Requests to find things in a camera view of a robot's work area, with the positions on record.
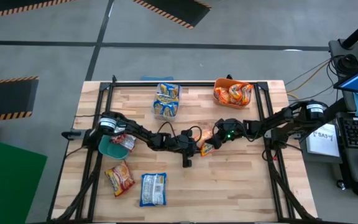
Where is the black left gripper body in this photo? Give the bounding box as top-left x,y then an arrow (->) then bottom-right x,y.
166,133 -> 198,156

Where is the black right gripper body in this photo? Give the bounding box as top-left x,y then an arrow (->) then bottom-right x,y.
213,118 -> 245,146

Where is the orange Maruchan ramen pack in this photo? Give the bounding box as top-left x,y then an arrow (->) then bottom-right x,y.
213,86 -> 229,105
241,83 -> 254,106
194,129 -> 216,157
227,83 -> 244,105

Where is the orange plastic bin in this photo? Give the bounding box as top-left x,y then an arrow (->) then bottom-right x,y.
211,77 -> 254,110

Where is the clear plastic bin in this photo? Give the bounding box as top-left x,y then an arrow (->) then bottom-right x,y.
152,82 -> 183,121

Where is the blue tape strip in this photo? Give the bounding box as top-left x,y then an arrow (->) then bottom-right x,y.
140,76 -> 174,82

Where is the green plastic bin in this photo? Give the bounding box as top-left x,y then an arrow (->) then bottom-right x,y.
98,134 -> 132,160

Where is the white paper sheet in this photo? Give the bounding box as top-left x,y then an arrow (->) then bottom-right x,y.
305,123 -> 341,158

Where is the black hazard-striped floor mat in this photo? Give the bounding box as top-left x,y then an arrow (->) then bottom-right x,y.
131,0 -> 213,30
0,0 -> 74,21
0,76 -> 40,122

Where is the grey computer cart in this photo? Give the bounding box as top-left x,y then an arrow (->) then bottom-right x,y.
333,110 -> 358,200

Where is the grey equipment box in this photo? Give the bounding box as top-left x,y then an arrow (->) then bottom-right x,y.
328,39 -> 358,78

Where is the green floor mat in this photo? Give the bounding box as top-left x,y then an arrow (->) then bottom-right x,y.
0,135 -> 48,224

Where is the black aluminium table frame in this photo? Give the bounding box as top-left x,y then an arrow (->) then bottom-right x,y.
47,74 -> 321,223

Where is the yellow cable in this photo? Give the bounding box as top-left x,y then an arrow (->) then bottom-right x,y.
286,60 -> 334,94

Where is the black floor cable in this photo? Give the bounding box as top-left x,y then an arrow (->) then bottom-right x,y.
284,57 -> 334,86

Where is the coiled black cable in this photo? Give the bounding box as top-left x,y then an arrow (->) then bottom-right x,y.
334,54 -> 358,75

